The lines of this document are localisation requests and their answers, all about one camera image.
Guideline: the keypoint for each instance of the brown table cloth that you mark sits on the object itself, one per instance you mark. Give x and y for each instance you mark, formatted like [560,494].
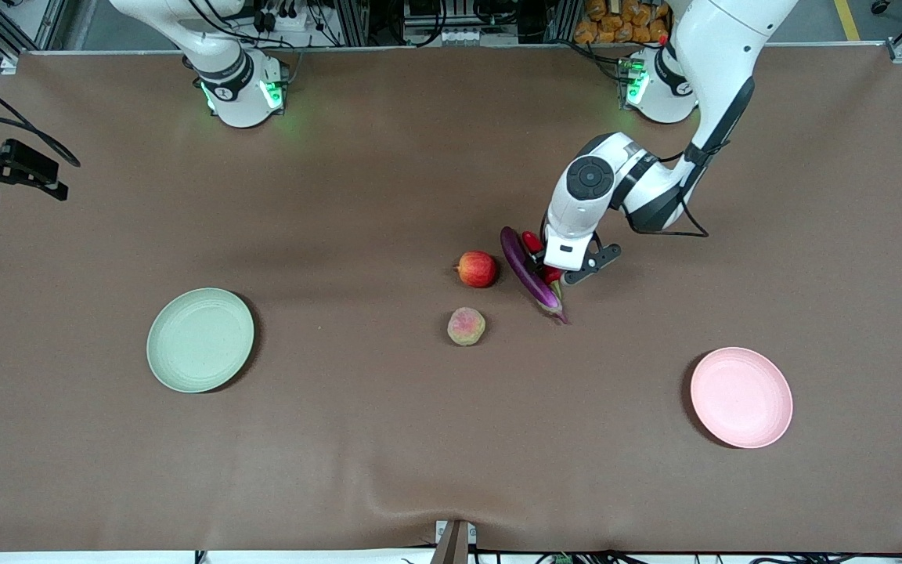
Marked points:
[420,439]

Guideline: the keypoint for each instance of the bag of orange items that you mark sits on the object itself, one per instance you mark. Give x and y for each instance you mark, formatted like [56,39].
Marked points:
[615,23]

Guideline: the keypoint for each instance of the pale green plate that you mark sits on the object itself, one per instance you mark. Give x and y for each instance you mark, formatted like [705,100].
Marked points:
[200,341]

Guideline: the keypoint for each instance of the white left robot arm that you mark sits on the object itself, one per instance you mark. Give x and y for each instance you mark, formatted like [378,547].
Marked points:
[721,70]

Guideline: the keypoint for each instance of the red apple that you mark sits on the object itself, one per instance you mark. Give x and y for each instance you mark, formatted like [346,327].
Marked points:
[477,269]

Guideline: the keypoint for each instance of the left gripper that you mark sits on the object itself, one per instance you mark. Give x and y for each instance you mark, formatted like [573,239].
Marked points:
[532,265]

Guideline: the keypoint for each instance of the pink plate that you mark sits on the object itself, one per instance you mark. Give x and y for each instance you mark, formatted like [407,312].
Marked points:
[741,398]

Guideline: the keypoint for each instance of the metal bracket at table edge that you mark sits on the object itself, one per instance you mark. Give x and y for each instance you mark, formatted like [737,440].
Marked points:
[453,544]

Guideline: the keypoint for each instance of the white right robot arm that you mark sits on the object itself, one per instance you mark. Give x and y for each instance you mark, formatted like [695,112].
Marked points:
[236,102]

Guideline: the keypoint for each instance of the white connector strip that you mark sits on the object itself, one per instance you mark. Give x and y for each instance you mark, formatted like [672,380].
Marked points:
[468,36]

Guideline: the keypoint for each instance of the red chili pepper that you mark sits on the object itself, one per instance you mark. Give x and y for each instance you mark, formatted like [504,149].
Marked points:
[531,239]

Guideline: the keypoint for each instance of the pink yellow peach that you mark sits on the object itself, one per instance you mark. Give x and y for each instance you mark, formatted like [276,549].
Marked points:
[467,327]

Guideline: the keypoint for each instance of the purple eggplant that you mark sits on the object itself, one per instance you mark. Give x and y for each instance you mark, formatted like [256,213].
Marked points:
[525,276]

